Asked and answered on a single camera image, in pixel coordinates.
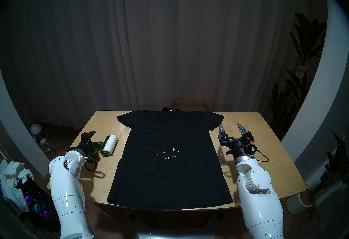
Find large white mushroom lamp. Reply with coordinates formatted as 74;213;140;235
30;124;43;141

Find computer case with RGB fans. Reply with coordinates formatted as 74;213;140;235
16;179;60;232

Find plant in white pot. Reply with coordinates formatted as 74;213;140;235
286;129;349;216

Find white curved arch panel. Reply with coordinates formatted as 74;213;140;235
281;0;349;182
0;70;52;177

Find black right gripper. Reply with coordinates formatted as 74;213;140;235
218;123;257;158

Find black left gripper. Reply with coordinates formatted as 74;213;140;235
70;131;100;160

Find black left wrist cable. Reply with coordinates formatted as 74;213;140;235
84;157;99;172

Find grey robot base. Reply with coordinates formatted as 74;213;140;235
136;229;218;239

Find tall dark leafy plant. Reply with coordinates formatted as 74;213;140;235
266;11;327;139

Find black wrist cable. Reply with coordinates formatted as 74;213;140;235
84;157;99;172
249;147;269;163

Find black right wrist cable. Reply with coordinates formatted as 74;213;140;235
249;147;269;163

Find green-handled white lint roller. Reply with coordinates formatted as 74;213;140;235
92;134;118;157

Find grey pleated curtain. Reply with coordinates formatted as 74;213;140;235
0;0;327;130

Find crumpled white cloth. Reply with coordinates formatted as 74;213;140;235
0;159;34;213

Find black short-sleeve t-shirt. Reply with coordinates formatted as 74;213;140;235
107;108;233;205

